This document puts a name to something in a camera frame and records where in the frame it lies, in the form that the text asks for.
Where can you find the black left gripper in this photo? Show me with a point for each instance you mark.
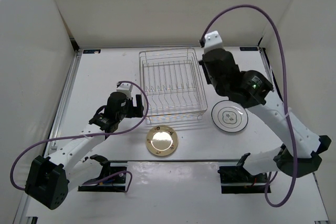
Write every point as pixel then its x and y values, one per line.
pixel 135 111

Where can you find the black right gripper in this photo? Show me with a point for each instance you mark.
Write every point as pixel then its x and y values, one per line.
pixel 201 62

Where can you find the cream gold-rimmed plate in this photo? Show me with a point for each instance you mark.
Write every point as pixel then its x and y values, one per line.
pixel 161 141

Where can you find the white plate green rim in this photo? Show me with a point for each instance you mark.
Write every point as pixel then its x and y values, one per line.
pixel 229 116

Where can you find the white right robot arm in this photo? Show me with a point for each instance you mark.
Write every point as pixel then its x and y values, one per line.
pixel 300 147

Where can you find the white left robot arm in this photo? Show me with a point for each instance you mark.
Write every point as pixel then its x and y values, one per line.
pixel 51 178

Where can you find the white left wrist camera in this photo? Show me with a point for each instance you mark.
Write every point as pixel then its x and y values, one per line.
pixel 125 88

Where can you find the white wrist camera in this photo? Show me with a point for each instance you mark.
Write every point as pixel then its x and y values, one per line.
pixel 211 41
pixel 125 88

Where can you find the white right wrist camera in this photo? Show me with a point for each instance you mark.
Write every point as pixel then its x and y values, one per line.
pixel 211 41

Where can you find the wire dish rack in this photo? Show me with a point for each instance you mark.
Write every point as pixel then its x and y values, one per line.
pixel 171 80

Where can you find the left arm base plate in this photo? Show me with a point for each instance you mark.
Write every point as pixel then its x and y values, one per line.
pixel 112 179

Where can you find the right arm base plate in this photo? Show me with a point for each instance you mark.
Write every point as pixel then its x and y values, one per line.
pixel 235 180

